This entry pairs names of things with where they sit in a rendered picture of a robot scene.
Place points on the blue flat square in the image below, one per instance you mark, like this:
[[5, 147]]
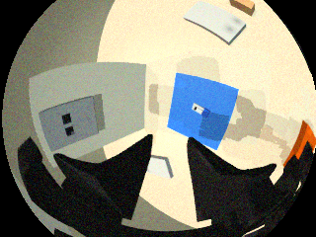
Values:
[[214, 96]]

